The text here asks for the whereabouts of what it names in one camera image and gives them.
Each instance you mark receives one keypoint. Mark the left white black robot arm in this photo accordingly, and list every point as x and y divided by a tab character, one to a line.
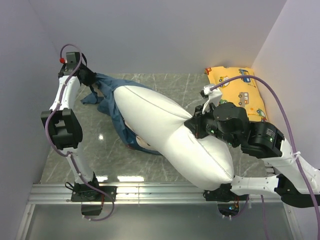
64	131

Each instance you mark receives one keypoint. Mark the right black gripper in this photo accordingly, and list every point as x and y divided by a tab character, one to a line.
196	123

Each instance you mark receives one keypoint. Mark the blue cartoon mouse pillowcase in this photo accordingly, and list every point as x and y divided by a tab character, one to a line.
103	97

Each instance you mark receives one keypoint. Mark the white pillow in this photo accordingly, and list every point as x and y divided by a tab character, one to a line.
159	121

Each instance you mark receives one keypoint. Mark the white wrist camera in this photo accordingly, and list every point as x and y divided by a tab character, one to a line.
62	60
212	96

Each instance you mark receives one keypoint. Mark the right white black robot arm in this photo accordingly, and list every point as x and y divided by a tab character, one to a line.
297	184

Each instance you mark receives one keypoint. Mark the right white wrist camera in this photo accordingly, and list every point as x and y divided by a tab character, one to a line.
212	96

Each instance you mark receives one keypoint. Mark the aluminium mounting rail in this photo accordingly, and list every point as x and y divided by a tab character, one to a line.
126	193

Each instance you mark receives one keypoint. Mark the yellow car print pillow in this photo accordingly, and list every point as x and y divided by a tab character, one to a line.
242	92

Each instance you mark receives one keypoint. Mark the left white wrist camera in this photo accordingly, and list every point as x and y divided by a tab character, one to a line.
62	60

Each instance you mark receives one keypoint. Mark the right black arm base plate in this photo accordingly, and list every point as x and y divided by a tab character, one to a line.
229	204

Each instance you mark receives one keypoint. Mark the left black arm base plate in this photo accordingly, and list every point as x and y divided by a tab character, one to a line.
92	201

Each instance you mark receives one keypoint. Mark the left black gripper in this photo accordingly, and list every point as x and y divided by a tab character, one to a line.
91	79

